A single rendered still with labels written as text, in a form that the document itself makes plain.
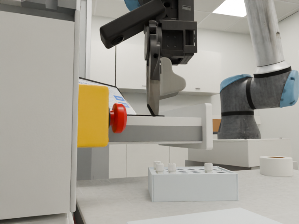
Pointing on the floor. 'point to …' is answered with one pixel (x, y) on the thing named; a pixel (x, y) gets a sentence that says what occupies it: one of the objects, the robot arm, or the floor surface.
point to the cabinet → (42, 219)
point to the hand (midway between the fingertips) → (150, 107)
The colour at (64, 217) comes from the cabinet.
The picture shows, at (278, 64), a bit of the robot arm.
